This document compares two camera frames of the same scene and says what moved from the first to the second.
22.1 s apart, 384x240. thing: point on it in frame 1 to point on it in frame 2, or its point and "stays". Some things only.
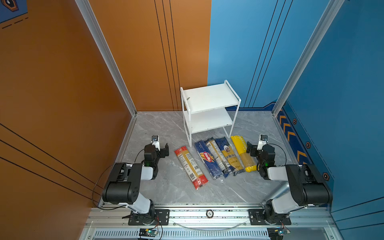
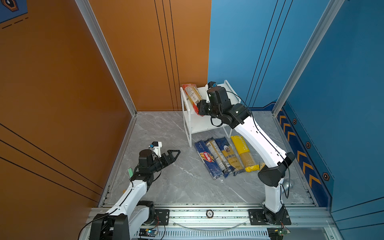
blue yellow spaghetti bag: x=231 y=157 stays
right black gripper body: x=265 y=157 to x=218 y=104
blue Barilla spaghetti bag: x=208 y=159 stays
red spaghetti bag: x=191 y=167 to x=194 y=95
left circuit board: x=148 y=232 stays
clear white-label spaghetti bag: x=213 y=145 stays
